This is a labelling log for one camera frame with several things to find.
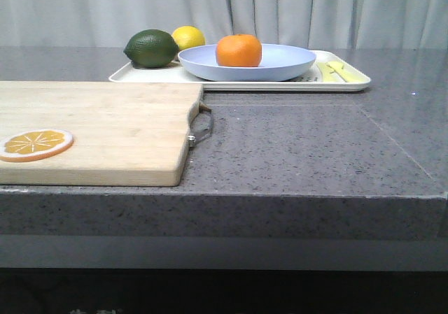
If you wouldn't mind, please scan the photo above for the yellow-green plastic spoon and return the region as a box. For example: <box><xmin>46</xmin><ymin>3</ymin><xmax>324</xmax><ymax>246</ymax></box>
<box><xmin>326</xmin><ymin>61</ymin><xmax>363</xmax><ymax>83</ymax></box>

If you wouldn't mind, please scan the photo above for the orange slice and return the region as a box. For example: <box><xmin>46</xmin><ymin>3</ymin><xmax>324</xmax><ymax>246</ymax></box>
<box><xmin>1</xmin><ymin>129</ymin><xmax>74</xmax><ymax>162</ymax></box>

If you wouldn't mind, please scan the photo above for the light blue plate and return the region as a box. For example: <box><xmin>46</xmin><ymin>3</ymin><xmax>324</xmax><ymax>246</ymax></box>
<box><xmin>178</xmin><ymin>44</ymin><xmax>316</xmax><ymax>82</ymax></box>

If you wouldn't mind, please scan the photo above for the orange fruit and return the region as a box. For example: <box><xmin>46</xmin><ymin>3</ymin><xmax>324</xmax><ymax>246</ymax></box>
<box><xmin>216</xmin><ymin>34</ymin><xmax>263</xmax><ymax>67</ymax></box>

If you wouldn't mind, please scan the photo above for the wooden cutting board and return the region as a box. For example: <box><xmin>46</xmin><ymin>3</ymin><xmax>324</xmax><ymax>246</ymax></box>
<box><xmin>1</xmin><ymin>81</ymin><xmax>203</xmax><ymax>187</ymax></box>

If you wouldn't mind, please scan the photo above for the yellow lemon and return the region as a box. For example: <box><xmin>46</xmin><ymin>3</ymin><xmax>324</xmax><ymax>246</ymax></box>
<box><xmin>171</xmin><ymin>26</ymin><xmax>206</xmax><ymax>51</ymax></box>

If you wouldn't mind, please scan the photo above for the metal cutting board handle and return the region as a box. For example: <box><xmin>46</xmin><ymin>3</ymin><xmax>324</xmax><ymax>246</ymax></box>
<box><xmin>187</xmin><ymin>102</ymin><xmax>214</xmax><ymax>148</ymax></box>

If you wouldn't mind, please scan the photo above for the yellow-green plastic knife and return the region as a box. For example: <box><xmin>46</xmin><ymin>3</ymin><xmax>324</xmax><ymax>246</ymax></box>
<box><xmin>316</xmin><ymin>62</ymin><xmax>342</xmax><ymax>83</ymax></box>

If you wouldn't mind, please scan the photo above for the green lime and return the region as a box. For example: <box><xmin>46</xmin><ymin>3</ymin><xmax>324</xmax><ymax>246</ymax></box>
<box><xmin>123</xmin><ymin>29</ymin><xmax>179</xmax><ymax>69</ymax></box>

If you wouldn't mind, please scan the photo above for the grey curtain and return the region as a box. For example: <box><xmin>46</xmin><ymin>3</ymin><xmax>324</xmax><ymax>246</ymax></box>
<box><xmin>1</xmin><ymin>0</ymin><xmax>447</xmax><ymax>49</ymax></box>

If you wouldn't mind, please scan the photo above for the white rectangular tray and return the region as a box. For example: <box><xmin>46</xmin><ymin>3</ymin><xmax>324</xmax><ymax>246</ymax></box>
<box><xmin>108</xmin><ymin>50</ymin><xmax>371</xmax><ymax>92</ymax></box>

